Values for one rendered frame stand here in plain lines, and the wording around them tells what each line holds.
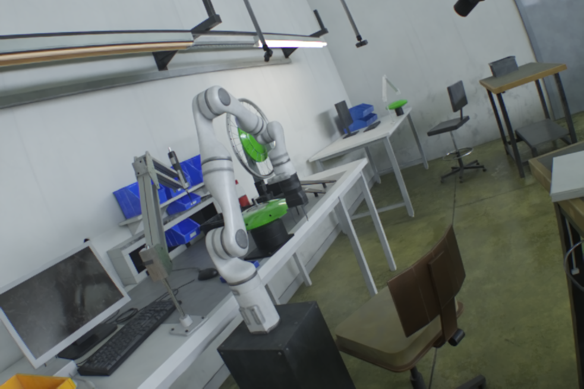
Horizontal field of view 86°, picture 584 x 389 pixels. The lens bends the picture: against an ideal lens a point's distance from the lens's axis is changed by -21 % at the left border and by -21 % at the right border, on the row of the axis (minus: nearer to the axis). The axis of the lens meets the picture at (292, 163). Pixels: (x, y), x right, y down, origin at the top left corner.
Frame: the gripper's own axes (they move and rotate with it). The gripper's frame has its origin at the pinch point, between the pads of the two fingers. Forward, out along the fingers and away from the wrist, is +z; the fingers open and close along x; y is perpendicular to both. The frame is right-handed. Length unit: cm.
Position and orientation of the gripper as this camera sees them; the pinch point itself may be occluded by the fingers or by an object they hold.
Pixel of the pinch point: (302, 222)
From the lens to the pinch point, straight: 145.6
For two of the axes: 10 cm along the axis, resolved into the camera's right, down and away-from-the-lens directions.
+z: 3.8, 9.2, 1.1
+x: -8.3, 2.8, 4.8
